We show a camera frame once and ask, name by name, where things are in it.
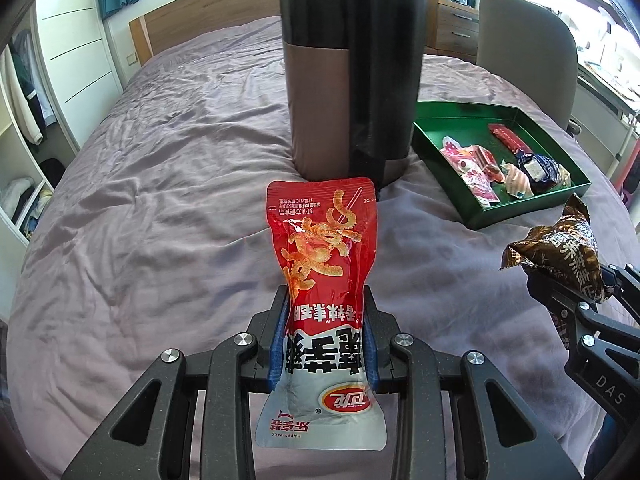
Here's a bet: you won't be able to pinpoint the beige chair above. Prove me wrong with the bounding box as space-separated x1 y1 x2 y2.
475 0 581 136

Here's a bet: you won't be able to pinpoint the wooden drawer cabinet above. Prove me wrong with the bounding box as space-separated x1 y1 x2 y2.
424 0 481 57

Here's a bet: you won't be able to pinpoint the bed with purple sheet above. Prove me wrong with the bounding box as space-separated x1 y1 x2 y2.
0 15 631 480

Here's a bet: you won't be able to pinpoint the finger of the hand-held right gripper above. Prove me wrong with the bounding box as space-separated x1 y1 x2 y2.
597 262 640 331
522 264 608 357

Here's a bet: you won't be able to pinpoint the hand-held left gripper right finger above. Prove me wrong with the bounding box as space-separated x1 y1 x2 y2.
362 285 583 480

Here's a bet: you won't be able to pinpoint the pile of mixed clothes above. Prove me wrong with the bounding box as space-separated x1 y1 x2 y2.
17 187 53 238

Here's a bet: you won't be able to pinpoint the blue snack packet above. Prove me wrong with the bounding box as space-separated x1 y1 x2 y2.
515 149 571 196

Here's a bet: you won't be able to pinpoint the dark hanging jacket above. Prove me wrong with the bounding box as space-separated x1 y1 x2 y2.
12 30 56 126

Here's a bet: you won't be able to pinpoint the red and white snack packet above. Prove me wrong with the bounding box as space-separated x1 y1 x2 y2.
254 176 388 452

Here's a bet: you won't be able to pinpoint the white wardrobe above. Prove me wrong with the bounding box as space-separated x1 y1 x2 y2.
35 0 131 156

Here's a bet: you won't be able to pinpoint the folded white clothes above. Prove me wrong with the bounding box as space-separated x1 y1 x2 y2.
0 176 36 216

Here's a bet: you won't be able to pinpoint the black bag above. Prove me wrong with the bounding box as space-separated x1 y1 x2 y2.
39 158 66 186

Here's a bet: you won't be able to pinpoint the white desk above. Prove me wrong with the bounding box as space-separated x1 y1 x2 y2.
575 55 640 171

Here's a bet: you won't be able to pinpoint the white hanging jacket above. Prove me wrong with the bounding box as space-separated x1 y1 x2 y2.
0 50 43 146

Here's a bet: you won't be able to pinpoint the brown snack packet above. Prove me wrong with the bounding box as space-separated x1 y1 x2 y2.
499 194 618 352

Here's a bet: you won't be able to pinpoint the white open shelf unit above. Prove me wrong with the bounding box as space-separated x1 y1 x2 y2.
0 10 81 246

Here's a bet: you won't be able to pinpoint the green box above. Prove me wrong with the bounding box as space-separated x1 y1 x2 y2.
410 100 592 232

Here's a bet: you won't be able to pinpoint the wooden headboard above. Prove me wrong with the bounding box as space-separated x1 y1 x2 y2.
128 0 281 66

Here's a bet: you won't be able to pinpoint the dark red snack packet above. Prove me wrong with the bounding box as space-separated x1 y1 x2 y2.
487 122 533 153

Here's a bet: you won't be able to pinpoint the pink striped candy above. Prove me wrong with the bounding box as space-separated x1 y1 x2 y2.
500 160 532 198

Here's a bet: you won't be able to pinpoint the small orange candy packet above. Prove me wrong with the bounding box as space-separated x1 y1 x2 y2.
475 145 507 184

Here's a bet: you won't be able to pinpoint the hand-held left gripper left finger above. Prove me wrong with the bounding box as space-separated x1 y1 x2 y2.
60 285 291 480

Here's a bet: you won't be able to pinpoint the pink character snack packet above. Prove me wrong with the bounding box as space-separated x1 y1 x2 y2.
441 136 501 207

